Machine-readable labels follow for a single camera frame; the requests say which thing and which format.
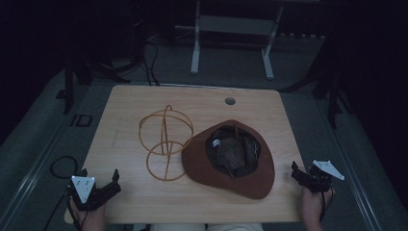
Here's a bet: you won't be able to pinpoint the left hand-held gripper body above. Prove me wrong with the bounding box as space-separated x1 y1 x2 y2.
65 174 122 212

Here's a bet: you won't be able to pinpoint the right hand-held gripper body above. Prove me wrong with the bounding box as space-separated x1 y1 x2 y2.
297 160 346 194

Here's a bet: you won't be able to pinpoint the gold wire hat stand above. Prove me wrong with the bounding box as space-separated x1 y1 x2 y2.
138 104 195 182

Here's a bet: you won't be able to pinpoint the brown felt hat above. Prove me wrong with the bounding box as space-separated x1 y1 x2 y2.
181 119 276 200

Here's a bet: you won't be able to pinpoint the person's left hand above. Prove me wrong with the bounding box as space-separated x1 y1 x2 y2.
68 198 107 231

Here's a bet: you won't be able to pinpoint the black tripod stand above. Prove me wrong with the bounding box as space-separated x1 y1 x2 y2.
56 38 145 116
278 35 354 130

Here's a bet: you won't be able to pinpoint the black cable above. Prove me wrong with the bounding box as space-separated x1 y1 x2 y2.
42 155 80 231

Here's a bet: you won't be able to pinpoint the black rectangular floor bracket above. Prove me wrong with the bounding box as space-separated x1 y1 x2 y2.
69 114 94 128

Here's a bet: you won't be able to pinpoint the black floor cables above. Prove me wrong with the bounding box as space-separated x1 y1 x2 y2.
140 39 162 87

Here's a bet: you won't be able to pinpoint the white metal desk frame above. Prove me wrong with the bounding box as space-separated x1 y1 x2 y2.
174 0 321 81

